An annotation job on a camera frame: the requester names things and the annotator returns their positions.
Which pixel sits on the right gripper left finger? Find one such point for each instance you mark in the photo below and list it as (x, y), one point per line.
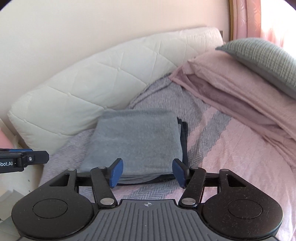
(101, 179)

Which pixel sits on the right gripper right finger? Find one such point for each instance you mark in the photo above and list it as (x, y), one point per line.
(195, 180)

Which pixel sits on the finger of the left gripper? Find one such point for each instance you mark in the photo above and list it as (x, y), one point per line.
(16, 150)
(35, 157)

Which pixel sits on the grey sweatpants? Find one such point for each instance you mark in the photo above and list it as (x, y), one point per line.
(147, 140)

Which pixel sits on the folded dark garment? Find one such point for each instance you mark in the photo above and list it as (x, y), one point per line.
(183, 139)

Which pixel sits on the white quilted headboard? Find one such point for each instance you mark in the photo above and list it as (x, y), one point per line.
(72, 100)

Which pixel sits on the pink pillow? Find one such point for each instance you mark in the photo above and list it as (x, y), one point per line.
(221, 81)

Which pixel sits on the grey checked pillow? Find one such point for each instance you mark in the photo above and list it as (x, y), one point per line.
(268, 60)

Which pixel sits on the pink left curtain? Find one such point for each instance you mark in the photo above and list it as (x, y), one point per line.
(270, 20)

